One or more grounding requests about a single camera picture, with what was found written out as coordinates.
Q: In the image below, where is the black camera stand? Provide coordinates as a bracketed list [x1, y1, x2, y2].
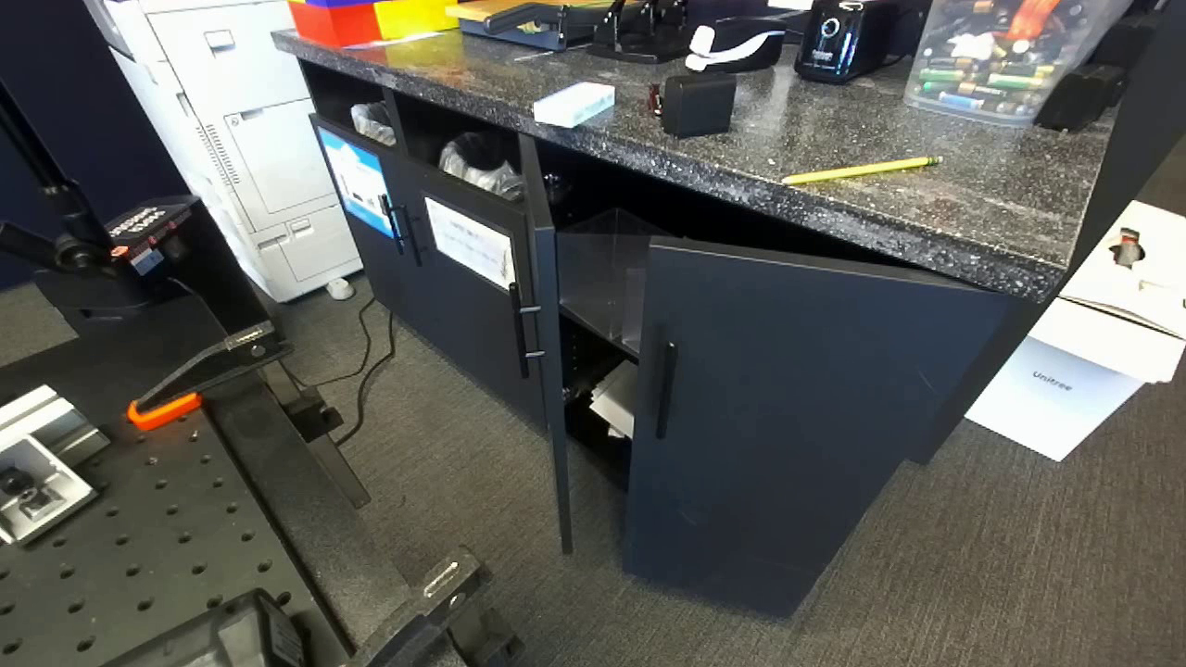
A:
[0, 87, 207, 327]

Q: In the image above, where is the black perforated breadboard table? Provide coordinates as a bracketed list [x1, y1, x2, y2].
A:
[0, 406, 325, 667]

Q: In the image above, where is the blue and white paper label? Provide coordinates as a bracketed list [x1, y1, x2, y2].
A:
[319, 126, 399, 243]

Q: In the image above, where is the white filing cabinet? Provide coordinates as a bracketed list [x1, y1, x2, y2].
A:
[84, 0, 366, 307]

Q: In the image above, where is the cabinet door with white label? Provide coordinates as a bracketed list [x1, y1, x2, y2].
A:
[392, 152, 548, 432]

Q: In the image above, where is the yellow plastic bin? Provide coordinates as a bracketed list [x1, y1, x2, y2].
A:
[370, 0, 463, 46]

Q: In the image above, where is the white item in shelf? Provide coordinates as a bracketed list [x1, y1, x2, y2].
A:
[350, 102, 399, 149]

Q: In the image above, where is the clear plastic storage bin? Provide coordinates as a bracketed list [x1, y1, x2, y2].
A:
[905, 0, 1133, 126]

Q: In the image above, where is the black box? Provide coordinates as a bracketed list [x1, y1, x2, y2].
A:
[655, 71, 740, 140]

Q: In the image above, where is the white paper sheet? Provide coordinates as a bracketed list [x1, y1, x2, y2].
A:
[965, 334, 1149, 466]

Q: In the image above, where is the wide dark cabinet door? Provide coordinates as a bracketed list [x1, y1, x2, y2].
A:
[621, 233, 1022, 621]

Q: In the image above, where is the black desk organizer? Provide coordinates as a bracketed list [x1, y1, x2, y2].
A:
[587, 0, 697, 68]

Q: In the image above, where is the yellow pencil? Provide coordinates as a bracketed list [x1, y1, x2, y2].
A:
[779, 152, 947, 189]

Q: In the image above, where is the cabinet door with blue label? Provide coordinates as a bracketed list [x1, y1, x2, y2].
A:
[309, 114, 417, 320]

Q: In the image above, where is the black door handle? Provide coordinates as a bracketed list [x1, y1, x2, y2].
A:
[383, 193, 425, 267]
[648, 329, 681, 445]
[509, 301, 548, 383]

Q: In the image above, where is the crumpled clear plastic bag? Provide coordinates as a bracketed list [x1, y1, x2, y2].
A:
[438, 131, 527, 204]

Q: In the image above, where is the dark blue book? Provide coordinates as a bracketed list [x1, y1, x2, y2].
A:
[450, 0, 587, 55]

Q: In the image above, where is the silver metal mount bracket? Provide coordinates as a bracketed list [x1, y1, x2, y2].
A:
[0, 383, 117, 550]

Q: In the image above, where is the dark cabinet with granite counter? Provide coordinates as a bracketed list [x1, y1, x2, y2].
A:
[272, 25, 1125, 623]

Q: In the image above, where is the black floor cable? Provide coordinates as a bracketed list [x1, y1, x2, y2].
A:
[294, 291, 403, 450]

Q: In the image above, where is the small black case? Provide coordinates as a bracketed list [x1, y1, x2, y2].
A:
[1033, 63, 1132, 138]

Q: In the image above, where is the black metal rail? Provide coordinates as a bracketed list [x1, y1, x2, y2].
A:
[199, 375, 490, 661]

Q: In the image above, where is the small white box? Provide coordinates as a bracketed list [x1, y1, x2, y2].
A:
[529, 78, 621, 135]

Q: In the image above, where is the white paper stack in cabinet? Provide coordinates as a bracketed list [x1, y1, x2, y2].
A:
[587, 360, 640, 443]

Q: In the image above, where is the black clamp lever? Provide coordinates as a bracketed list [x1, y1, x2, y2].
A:
[125, 320, 283, 419]

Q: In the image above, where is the orange clamp handle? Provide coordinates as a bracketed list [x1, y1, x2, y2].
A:
[123, 388, 207, 438]

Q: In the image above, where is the narrow dark cabinet door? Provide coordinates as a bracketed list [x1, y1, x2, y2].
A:
[516, 131, 580, 556]

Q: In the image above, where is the white cardboard box with penguin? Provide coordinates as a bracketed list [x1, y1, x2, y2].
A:
[1027, 197, 1186, 385]

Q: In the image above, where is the red plastic bin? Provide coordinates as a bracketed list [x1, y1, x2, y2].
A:
[287, 0, 386, 51]

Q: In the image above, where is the black device with blue label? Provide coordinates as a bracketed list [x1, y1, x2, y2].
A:
[792, 0, 870, 89]

